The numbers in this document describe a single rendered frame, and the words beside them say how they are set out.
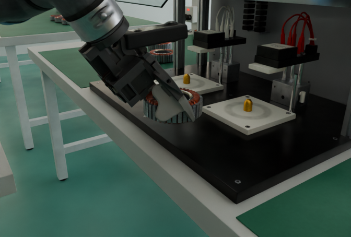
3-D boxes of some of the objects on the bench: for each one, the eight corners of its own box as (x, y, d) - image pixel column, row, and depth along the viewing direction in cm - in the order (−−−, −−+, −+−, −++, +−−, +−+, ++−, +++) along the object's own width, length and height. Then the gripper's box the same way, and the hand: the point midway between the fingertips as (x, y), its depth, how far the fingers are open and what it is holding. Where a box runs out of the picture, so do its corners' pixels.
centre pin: (247, 112, 72) (248, 101, 71) (241, 109, 74) (242, 98, 73) (253, 110, 73) (255, 99, 72) (247, 107, 75) (248, 96, 74)
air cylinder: (226, 83, 96) (227, 65, 94) (210, 76, 101) (211, 60, 99) (238, 80, 98) (240, 62, 96) (222, 74, 104) (223, 58, 102)
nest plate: (247, 135, 64) (247, 130, 64) (201, 111, 76) (201, 106, 75) (295, 118, 72) (296, 113, 71) (247, 98, 83) (247, 94, 83)
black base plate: (236, 204, 48) (237, 192, 47) (89, 89, 98) (89, 82, 97) (390, 129, 72) (393, 119, 71) (210, 67, 121) (210, 61, 121)
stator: (181, 61, 128) (181, 52, 127) (155, 64, 123) (155, 55, 122) (168, 56, 137) (168, 47, 136) (144, 58, 133) (144, 49, 131)
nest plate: (179, 99, 83) (179, 95, 82) (151, 84, 94) (151, 80, 94) (223, 89, 91) (223, 85, 90) (192, 76, 102) (192, 72, 102)
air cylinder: (294, 109, 77) (297, 87, 75) (269, 99, 83) (272, 79, 81) (307, 105, 79) (311, 83, 77) (282, 96, 85) (285, 76, 83)
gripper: (63, 40, 55) (128, 115, 67) (102, 63, 41) (176, 153, 53) (100, 9, 57) (157, 87, 69) (151, 21, 43) (211, 117, 55)
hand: (175, 105), depth 61 cm, fingers closed on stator, 13 cm apart
